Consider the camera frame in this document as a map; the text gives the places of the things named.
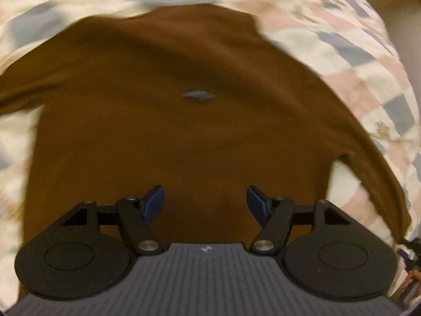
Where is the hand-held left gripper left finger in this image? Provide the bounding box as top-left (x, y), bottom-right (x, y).
top-left (61, 185), bottom-right (165, 255)

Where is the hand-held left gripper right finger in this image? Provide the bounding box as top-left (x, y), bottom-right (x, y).
top-left (247, 185), bottom-right (351, 255)

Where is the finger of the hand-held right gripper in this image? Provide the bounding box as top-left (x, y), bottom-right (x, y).
top-left (396, 237), bottom-right (421, 272)

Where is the brown long-sleeved shirt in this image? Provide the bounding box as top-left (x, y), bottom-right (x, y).
top-left (0, 3), bottom-right (412, 303)

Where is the checkered pastel bed sheet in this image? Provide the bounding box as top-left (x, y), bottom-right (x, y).
top-left (0, 0), bottom-right (421, 307)

